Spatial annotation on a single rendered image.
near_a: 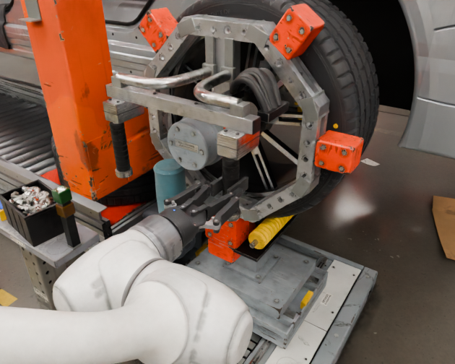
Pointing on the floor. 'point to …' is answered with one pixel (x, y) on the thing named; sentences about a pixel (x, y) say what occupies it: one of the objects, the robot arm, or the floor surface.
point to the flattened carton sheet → (453, 227)
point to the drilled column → (42, 278)
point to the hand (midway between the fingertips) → (230, 185)
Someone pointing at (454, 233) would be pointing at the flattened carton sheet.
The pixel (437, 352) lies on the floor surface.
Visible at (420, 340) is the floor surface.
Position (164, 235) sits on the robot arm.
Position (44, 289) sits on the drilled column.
